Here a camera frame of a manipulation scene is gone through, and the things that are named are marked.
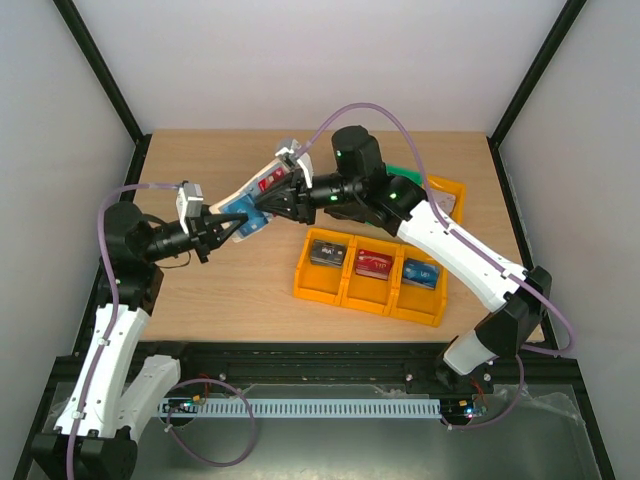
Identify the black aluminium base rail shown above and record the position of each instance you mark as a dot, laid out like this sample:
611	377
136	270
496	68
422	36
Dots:
408	365

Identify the black frame post left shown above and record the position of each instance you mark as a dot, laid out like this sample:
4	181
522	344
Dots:
81	34

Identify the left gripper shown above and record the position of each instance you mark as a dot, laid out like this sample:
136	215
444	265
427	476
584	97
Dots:
202	231

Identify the green bin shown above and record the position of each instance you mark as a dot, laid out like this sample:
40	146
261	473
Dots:
405	172

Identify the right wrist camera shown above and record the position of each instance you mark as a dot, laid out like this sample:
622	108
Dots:
289	151

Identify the white card stack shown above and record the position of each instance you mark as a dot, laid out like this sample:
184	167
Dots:
445	200

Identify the black VIP card stack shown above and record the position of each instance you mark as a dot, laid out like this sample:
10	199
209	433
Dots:
327	253

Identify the black frame post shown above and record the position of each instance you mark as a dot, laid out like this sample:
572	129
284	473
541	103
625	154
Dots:
81	34
545	54

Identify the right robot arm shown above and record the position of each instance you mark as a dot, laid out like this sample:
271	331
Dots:
361	189

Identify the yellow bin lower left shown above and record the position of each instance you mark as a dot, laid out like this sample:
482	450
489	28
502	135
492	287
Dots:
323	283

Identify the white slotted cable duct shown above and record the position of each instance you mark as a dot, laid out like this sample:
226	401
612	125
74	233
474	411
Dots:
304	408

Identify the yellow bin upper right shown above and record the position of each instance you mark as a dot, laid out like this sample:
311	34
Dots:
453	187

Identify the yellow bin lower right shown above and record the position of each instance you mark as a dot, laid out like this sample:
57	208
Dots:
416	304

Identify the red credit card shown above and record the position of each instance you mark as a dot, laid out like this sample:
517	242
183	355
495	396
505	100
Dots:
270	177

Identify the black frame post right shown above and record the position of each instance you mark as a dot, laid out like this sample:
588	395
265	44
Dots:
545	54

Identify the black bin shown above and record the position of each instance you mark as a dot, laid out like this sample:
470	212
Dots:
351	212

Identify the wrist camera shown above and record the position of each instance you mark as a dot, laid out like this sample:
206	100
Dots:
289	151
189	203

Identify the red VIP card stack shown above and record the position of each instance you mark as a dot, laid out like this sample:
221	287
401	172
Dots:
373	264

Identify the blue VIP card stack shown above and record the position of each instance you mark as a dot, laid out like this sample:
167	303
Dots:
421	274

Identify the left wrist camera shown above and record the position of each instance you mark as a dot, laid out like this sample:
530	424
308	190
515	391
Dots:
189	203

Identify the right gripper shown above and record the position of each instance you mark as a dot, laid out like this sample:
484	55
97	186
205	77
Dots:
305	197

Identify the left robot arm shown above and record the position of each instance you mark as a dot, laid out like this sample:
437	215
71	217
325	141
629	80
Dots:
96	435

